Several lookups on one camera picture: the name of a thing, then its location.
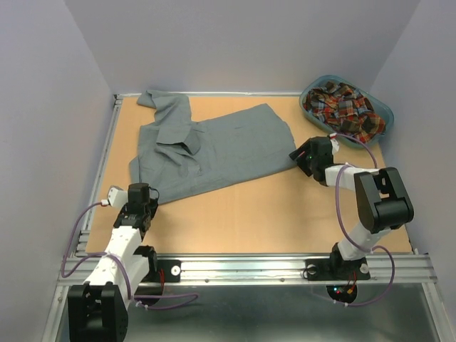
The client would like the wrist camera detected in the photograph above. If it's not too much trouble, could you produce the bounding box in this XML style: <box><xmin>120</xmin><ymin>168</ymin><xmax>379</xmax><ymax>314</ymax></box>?
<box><xmin>328</xmin><ymin>133</ymin><xmax>340</xmax><ymax>155</ymax></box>
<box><xmin>100</xmin><ymin>186</ymin><xmax>128</xmax><ymax>209</ymax></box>

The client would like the teal plastic basket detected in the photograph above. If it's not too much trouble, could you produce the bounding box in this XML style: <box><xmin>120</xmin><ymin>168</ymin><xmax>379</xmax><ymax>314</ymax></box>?
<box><xmin>299</xmin><ymin>75</ymin><xmax>394</xmax><ymax>148</ymax></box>

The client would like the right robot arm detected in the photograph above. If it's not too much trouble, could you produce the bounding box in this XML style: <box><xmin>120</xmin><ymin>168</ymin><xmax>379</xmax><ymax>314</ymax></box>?
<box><xmin>289</xmin><ymin>135</ymin><xmax>414</xmax><ymax>281</ymax></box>

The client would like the grey long sleeve shirt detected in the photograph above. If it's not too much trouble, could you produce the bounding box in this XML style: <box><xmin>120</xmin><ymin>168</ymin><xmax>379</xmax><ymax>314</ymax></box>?
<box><xmin>129</xmin><ymin>90</ymin><xmax>296</xmax><ymax>204</ymax></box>

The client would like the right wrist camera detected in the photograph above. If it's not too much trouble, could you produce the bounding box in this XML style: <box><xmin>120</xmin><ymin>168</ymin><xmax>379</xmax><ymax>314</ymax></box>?
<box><xmin>328</xmin><ymin>133</ymin><xmax>340</xmax><ymax>155</ymax></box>

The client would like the aluminium rail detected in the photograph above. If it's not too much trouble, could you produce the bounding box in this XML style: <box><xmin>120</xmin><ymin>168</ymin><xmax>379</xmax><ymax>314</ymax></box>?
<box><xmin>56</xmin><ymin>252</ymin><xmax>438</xmax><ymax>286</ymax></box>
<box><xmin>114</xmin><ymin>91</ymin><xmax>302</xmax><ymax>100</ymax></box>

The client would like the plaid long sleeve shirt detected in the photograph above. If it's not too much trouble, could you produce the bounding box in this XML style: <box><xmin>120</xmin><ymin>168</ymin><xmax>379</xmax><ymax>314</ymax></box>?
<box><xmin>302</xmin><ymin>81</ymin><xmax>386</xmax><ymax>143</ymax></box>

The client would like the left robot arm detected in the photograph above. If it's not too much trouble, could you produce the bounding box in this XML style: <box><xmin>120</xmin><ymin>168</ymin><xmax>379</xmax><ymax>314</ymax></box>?
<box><xmin>67</xmin><ymin>182</ymin><xmax>159</xmax><ymax>341</ymax></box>

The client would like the aluminium back rail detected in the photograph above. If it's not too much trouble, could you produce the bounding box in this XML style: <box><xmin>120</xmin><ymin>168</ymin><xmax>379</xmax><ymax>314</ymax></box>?
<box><xmin>114</xmin><ymin>91</ymin><xmax>302</xmax><ymax>100</ymax></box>

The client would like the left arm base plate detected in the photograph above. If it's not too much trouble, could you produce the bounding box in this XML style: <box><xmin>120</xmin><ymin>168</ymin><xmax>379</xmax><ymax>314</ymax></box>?
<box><xmin>142</xmin><ymin>259</ymin><xmax>182</xmax><ymax>283</ymax></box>

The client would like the aluminium front rail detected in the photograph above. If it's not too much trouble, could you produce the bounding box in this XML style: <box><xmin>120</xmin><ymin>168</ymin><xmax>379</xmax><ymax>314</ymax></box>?
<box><xmin>56</xmin><ymin>252</ymin><xmax>438</xmax><ymax>286</ymax></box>

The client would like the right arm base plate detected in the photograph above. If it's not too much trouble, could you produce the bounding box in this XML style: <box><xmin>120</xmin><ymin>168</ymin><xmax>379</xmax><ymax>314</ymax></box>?
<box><xmin>304</xmin><ymin>257</ymin><xmax>371</xmax><ymax>281</ymax></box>

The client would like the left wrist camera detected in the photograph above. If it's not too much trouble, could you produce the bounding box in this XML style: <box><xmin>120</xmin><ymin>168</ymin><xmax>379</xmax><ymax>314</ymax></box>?
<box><xmin>100</xmin><ymin>186</ymin><xmax>128</xmax><ymax>209</ymax></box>

